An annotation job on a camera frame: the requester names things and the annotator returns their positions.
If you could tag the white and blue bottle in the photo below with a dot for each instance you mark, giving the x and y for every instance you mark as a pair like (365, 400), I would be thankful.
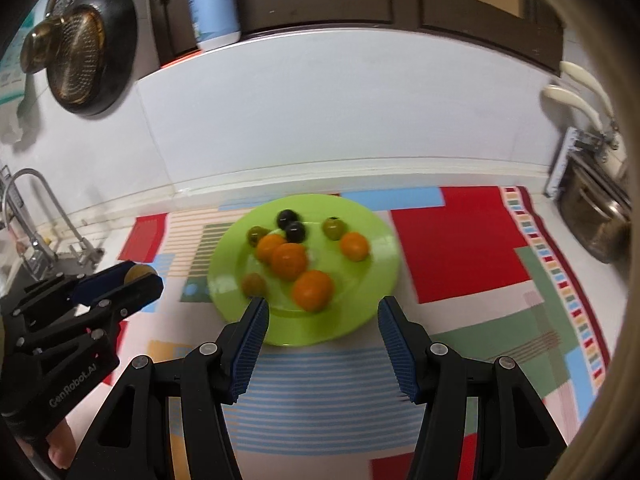
(212, 5)

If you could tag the blurred tan object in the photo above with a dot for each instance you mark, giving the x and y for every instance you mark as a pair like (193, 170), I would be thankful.
(625, 210)

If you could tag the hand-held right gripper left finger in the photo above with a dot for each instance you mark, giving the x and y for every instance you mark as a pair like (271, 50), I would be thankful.
(250, 345)

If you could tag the large steel pot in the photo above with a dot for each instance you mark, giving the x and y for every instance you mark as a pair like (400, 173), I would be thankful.
(595, 215)

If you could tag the small orange tangerine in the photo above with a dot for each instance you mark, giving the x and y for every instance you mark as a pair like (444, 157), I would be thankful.
(355, 246)
(267, 246)

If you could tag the person's left hand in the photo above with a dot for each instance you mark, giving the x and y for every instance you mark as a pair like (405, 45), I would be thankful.
(61, 447)

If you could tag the round yellow-tan pear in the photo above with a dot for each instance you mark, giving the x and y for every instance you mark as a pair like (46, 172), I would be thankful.
(139, 272)
(255, 285)

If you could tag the black frying pan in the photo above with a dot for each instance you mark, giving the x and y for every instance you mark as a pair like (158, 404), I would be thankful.
(117, 35)

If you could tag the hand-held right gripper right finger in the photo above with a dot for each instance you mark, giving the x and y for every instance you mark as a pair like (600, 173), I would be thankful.
(397, 345)

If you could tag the green persimmon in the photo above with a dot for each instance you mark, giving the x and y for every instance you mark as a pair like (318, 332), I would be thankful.
(334, 227)
(257, 235)

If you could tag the green oval plate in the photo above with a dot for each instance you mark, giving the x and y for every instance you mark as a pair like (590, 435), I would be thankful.
(350, 300)

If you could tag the large orange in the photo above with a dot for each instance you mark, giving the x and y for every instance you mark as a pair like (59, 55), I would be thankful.
(290, 262)
(312, 290)

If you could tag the colourful patterned tablecloth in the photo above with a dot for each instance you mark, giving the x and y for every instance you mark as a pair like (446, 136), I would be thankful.
(460, 245)

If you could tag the steel faucet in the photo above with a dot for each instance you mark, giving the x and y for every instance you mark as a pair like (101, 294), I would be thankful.
(35, 255)

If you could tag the brass mesh strainer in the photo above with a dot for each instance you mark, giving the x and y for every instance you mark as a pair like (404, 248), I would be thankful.
(67, 55)

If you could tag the dark purple plum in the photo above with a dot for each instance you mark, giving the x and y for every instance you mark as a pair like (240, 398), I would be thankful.
(287, 217)
(295, 232)

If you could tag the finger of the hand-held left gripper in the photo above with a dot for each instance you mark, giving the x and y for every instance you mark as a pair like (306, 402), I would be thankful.
(135, 294)
(100, 280)

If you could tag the metal dish rack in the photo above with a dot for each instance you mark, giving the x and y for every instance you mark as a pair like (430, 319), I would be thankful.
(560, 160)

